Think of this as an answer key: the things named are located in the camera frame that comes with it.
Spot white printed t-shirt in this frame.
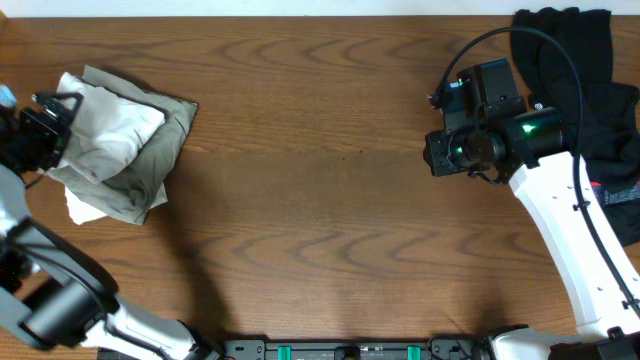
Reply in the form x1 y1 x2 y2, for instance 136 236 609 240
57 73 165 184

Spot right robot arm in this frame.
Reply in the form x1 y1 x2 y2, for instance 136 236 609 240
424 59 639 359

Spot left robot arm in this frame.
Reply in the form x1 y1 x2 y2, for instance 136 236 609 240
1 87 224 360

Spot folded white garment underneath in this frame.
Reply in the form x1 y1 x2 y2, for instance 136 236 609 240
64 185 168 225

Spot folded olive green garment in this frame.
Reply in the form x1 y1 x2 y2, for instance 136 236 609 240
47 65 198 225

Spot black garment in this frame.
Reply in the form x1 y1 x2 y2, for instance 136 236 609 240
510 7 639 246

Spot grey red-trimmed garment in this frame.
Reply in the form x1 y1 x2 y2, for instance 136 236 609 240
591 182 639 206

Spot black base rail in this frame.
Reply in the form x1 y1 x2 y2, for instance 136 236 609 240
94 335 496 360

